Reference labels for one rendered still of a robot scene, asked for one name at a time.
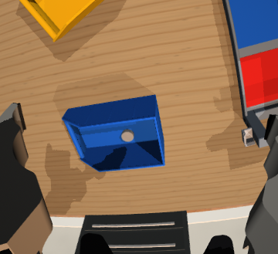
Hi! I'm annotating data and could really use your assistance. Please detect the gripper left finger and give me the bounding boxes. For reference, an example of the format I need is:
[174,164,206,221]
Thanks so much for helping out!
[0,103,53,254]

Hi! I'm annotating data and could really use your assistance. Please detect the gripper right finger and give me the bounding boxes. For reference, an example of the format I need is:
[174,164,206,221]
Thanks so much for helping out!
[243,114,278,254]

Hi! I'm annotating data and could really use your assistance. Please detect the blue bin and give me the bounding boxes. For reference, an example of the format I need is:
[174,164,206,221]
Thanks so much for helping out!
[62,95,165,172]

